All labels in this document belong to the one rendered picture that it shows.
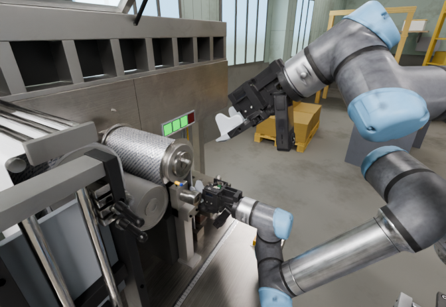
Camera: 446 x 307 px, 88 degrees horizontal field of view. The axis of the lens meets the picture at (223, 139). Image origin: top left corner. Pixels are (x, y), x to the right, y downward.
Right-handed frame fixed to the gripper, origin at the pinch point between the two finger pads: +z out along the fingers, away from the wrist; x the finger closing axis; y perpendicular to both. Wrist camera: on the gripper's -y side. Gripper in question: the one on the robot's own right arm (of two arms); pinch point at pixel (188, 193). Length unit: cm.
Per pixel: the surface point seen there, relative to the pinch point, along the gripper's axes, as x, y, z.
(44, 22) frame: 15, 53, 30
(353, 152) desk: -266, -92, -60
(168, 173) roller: 11.4, 15.7, -3.5
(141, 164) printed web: 12.3, 16.1, 6.1
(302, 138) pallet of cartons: -269, -88, 7
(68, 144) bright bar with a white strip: 34.0, 34.6, -5.5
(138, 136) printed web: 7.6, 22.1, 11.2
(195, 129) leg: -71, -12, 49
